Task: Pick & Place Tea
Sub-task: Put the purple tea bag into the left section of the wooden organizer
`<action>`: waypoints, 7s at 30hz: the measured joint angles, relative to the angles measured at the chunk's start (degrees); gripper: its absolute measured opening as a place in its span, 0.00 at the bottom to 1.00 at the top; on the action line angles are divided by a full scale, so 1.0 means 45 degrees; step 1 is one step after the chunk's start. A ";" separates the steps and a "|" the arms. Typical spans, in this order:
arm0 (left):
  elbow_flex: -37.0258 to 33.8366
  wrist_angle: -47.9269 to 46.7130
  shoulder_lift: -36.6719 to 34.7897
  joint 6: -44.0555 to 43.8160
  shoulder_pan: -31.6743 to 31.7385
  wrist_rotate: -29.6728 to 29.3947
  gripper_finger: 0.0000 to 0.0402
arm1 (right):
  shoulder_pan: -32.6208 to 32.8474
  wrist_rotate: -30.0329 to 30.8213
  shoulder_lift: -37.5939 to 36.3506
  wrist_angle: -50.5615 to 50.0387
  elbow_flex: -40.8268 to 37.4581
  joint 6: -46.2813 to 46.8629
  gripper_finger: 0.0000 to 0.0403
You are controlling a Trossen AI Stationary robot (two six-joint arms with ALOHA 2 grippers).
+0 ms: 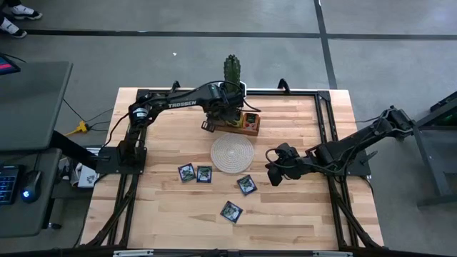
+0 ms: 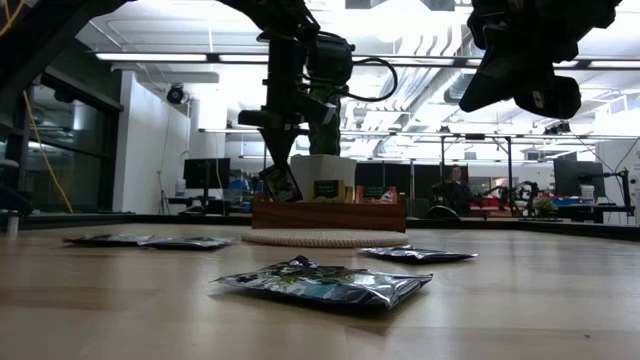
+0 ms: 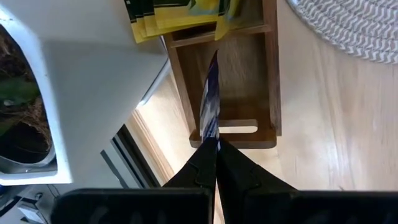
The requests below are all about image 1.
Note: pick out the brown wooden compartment tray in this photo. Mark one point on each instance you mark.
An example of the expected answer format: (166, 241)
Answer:
(235, 131)

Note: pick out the white and black shoe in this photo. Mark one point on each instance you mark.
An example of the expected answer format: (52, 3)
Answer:
(12, 28)
(26, 12)

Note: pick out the grey standing desk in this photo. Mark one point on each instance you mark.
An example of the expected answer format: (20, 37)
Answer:
(32, 103)

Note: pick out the grey metal stand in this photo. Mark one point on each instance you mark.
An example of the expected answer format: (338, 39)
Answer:
(428, 160)

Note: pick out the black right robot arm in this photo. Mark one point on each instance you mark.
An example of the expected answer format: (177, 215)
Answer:
(342, 153)

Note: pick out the orange peach tea bag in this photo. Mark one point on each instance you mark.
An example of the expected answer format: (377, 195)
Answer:
(251, 121)

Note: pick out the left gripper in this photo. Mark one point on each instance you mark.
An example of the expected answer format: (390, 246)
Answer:
(223, 110)

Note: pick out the green cactus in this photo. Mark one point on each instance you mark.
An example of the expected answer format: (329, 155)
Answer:
(232, 71)

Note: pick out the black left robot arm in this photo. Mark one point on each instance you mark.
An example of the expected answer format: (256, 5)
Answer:
(178, 103)

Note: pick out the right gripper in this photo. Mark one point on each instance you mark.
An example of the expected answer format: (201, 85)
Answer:
(289, 164)

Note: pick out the black computer mouse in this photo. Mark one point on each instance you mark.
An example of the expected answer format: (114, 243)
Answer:
(31, 185)

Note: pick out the white printed box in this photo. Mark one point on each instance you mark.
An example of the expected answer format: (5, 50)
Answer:
(87, 177)

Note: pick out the black table clamp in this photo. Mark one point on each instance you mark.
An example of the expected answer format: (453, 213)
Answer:
(175, 86)
(283, 85)

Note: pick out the silver metal bracket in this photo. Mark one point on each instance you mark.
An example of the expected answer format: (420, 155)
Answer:
(133, 253)
(332, 254)

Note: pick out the lit computer screen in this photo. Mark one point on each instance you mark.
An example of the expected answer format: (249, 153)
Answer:
(7, 66)

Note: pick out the blue blackcurrant tea bag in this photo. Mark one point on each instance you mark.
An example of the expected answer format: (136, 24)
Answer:
(247, 185)
(231, 212)
(187, 173)
(204, 174)

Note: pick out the black backlit keyboard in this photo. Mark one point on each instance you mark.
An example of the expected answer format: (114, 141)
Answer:
(8, 185)

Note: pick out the black table edge rail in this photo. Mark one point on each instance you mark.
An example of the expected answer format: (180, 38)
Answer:
(53, 254)

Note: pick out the yellow power plug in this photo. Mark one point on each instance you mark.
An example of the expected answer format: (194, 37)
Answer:
(83, 127)

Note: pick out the green yellow lemon tea bag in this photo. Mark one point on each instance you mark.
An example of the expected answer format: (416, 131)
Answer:
(237, 123)

